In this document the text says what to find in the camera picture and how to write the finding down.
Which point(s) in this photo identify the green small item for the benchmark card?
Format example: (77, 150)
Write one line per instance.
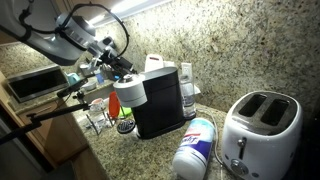
(126, 112)

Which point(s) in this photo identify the wooden base cabinet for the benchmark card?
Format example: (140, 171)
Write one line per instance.
(56, 136)

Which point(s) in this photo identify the white wall outlet plate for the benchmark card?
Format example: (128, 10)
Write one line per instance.
(186, 69)

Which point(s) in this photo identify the black and white coffee machine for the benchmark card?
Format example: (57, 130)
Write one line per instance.
(160, 100)

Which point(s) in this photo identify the glass jar with red rim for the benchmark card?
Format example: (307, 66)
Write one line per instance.
(97, 104)

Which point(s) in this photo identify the clear water tank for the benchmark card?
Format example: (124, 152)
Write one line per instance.
(188, 96)

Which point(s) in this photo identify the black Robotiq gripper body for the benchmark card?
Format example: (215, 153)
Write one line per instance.
(83, 31)

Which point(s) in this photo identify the white wipes canister blue label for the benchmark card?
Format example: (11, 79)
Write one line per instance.
(195, 146)

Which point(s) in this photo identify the stainless toaster oven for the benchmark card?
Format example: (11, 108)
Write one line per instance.
(36, 83)

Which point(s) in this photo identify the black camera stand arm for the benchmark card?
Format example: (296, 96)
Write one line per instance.
(50, 115)

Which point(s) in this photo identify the red plastic cup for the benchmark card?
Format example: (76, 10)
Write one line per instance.
(114, 105)

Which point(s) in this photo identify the teal small container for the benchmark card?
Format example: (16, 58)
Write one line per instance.
(72, 78)

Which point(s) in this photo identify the black camera on stand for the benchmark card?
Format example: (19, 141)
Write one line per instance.
(71, 87)

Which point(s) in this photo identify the clear glass cup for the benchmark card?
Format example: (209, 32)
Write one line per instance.
(98, 121)

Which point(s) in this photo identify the under-cabinet light tube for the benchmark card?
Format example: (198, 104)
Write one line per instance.
(133, 8)

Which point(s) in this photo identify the soap bottle with blue label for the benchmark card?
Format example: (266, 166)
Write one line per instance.
(99, 77)

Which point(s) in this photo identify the white dish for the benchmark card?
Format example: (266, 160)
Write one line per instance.
(89, 86)

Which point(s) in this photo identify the white two-slot toaster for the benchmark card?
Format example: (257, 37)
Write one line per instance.
(263, 143)

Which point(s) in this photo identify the upper kitchen cabinet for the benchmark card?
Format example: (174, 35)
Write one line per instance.
(61, 6)

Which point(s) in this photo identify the grey metal pot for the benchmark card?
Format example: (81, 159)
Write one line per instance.
(86, 70)

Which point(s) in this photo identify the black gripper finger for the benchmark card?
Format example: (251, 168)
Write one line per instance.
(116, 53)
(123, 66)

